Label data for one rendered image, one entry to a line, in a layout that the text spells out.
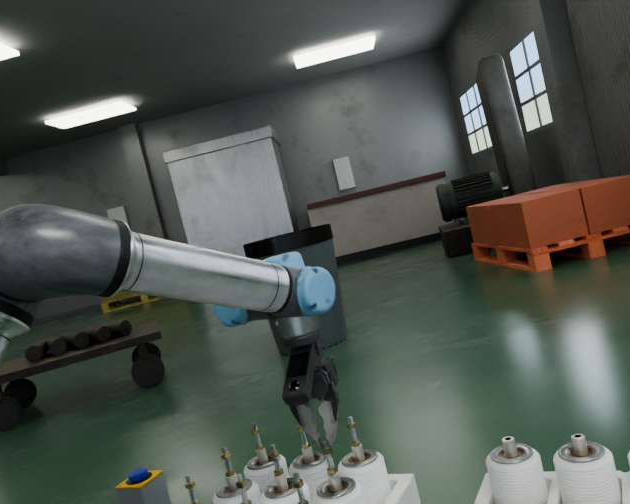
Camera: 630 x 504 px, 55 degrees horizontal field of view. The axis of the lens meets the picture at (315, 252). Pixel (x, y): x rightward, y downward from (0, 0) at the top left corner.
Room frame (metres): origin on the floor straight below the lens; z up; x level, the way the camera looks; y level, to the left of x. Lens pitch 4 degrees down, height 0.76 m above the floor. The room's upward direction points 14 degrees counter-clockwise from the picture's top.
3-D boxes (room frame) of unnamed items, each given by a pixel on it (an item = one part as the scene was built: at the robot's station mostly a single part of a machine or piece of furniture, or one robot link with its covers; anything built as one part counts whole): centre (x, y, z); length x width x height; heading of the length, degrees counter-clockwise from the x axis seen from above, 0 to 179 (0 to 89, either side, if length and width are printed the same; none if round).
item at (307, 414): (1.12, 0.08, 0.38); 0.06 x 0.03 x 0.09; 164
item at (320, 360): (1.12, 0.06, 0.48); 0.09 x 0.08 x 0.12; 164
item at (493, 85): (6.51, -1.90, 0.97); 1.18 x 1.16 x 1.94; 177
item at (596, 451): (1.01, -0.36, 0.25); 0.08 x 0.08 x 0.01
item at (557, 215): (4.82, -1.87, 0.25); 1.42 x 1.03 x 0.49; 177
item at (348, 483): (1.10, 0.07, 0.25); 0.08 x 0.08 x 0.01
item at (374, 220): (9.43, -1.07, 0.45); 2.39 x 1.93 x 0.90; 177
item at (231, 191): (10.09, 1.03, 1.12); 1.73 x 1.33 x 2.23; 87
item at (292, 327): (1.12, 0.06, 0.57); 0.08 x 0.08 x 0.05
